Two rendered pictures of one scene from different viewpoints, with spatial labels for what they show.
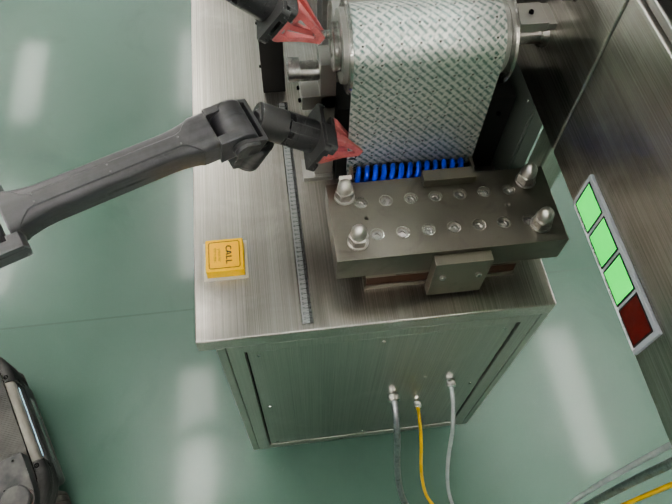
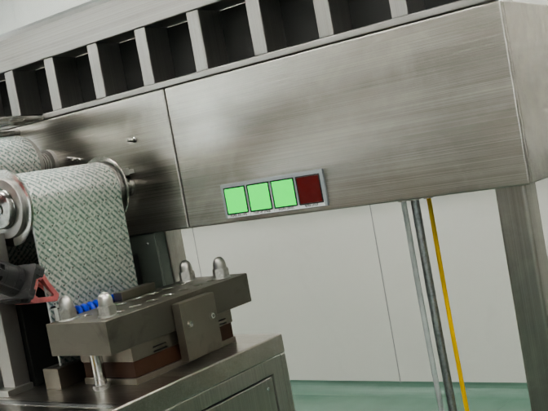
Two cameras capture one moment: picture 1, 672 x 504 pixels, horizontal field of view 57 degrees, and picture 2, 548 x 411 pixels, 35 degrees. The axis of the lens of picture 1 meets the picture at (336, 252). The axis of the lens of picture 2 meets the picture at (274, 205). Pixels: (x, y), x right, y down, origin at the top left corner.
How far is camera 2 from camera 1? 129 cm
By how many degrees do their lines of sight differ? 65
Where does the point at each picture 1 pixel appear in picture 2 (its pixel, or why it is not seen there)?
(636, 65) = (193, 106)
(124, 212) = not seen: outside the picture
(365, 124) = (51, 260)
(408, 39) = (53, 177)
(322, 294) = (105, 399)
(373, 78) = (44, 208)
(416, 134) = (91, 268)
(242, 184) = not seen: outside the picture
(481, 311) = (238, 352)
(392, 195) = not seen: hidden behind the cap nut
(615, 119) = (206, 142)
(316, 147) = (26, 276)
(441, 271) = (185, 314)
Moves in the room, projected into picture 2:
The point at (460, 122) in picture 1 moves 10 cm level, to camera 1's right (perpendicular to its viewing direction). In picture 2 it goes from (116, 250) to (155, 241)
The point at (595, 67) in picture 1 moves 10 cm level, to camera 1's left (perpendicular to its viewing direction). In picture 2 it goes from (174, 146) to (135, 152)
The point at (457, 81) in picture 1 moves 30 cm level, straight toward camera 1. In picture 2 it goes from (99, 207) to (154, 200)
